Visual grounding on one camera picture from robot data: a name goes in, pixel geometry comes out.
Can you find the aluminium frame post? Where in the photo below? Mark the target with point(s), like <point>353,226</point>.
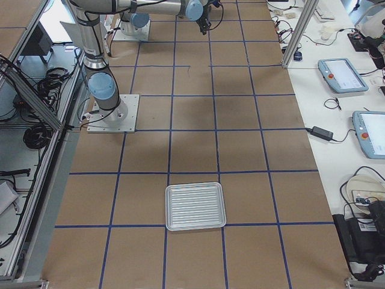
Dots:
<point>303,21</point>

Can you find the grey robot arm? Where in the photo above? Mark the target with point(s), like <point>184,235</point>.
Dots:
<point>132,23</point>
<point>101,82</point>

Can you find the far blue teach pendant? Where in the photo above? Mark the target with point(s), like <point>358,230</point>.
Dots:
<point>341,76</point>

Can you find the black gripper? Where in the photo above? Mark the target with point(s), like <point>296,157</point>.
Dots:
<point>201,22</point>

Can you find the black power adapter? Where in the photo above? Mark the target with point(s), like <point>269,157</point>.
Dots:
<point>320,133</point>

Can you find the blue teach pendant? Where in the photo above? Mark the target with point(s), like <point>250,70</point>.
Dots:
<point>341,76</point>
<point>369,127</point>

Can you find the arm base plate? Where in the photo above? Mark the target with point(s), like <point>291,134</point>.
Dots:
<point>143,36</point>
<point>122,119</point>

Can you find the silver ribbed metal tray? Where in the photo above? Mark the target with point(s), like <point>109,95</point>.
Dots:
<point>194,206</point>

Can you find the near blue teach pendant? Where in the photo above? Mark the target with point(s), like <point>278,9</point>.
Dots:
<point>369,127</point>

